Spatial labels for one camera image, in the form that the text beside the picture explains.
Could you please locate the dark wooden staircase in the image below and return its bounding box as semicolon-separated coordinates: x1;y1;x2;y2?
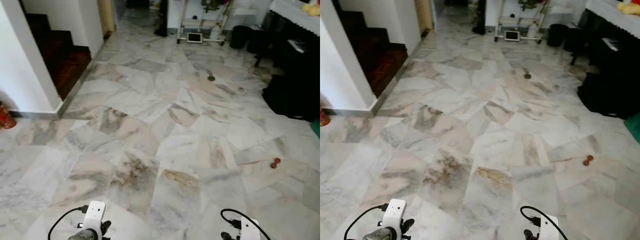
20;0;93;101
332;0;408;99

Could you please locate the black waste bin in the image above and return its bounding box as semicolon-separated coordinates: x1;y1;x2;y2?
230;25;252;50
546;23;569;48

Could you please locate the white metal trolley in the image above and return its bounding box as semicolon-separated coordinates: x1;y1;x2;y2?
176;0;236;46
493;0;551;44

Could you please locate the black standing pole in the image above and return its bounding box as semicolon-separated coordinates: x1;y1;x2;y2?
471;0;487;36
154;0;169;38

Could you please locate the black table with white cloth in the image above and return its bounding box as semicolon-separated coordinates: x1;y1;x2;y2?
252;0;321;71
570;0;640;73

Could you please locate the yellow plush toy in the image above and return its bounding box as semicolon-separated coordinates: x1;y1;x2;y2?
302;0;321;17
616;0;640;16

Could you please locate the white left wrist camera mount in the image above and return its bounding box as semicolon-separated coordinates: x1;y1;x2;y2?
82;201;107;234
383;199;407;233

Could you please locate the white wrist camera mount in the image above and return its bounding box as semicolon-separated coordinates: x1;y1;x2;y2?
383;199;407;233
82;201;107;234
240;218;261;240
539;215;560;240

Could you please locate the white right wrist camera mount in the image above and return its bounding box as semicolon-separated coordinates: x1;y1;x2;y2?
539;215;560;240
240;218;261;240

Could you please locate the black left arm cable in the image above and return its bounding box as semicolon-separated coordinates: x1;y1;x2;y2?
48;205;90;240
344;203;389;240

